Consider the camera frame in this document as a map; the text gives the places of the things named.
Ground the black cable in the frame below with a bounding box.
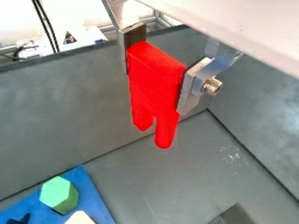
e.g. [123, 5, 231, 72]
[32, 0, 61, 54]

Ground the red two-legged block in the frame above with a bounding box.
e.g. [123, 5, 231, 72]
[125, 41, 185, 149]

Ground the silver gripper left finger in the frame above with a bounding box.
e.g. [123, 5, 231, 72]
[101, 0, 145, 74]

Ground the red white pentagon block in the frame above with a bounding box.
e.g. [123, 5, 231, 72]
[64, 210, 96, 224]

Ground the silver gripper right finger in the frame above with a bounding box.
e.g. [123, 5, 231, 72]
[176, 38, 243, 116]

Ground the green hexagon block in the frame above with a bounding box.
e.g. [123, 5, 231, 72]
[40, 176, 80, 215]

